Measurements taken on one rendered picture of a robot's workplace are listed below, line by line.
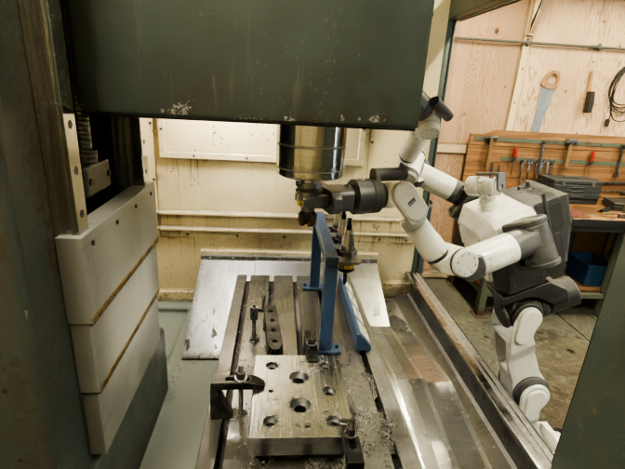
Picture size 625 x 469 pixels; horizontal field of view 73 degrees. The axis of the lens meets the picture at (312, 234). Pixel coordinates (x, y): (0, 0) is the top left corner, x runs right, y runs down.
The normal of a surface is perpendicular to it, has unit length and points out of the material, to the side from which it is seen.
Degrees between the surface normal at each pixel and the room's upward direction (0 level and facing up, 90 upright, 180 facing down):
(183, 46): 90
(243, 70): 90
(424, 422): 8
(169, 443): 0
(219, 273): 24
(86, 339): 90
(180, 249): 90
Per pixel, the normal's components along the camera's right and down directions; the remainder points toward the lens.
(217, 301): 0.06, -0.71
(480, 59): 0.06, 0.33
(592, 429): -1.00, -0.03
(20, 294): 0.76, 0.26
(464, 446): 0.07, -0.89
